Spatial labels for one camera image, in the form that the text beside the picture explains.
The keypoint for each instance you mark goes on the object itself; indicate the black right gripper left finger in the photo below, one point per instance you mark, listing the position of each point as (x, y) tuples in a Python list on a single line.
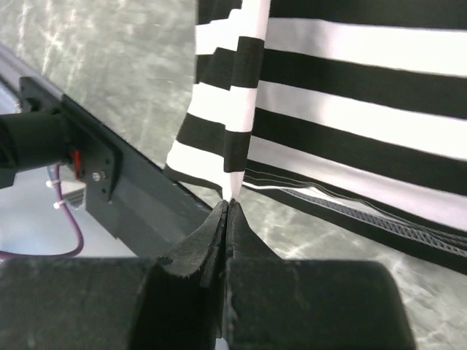
[(196, 257)]

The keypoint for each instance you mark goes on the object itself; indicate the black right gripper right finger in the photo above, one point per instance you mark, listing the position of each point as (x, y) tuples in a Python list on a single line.
[(240, 239)]

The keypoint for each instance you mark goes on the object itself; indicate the black white striped top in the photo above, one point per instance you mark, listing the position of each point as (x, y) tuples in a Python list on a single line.
[(351, 111)]

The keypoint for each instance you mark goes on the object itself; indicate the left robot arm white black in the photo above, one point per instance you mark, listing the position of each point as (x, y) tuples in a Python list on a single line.
[(31, 140)]

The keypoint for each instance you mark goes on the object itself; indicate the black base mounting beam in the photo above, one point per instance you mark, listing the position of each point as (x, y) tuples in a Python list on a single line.
[(126, 193)]

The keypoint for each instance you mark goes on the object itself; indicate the aluminium extrusion rail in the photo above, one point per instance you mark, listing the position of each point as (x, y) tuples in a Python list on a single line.
[(74, 194)]

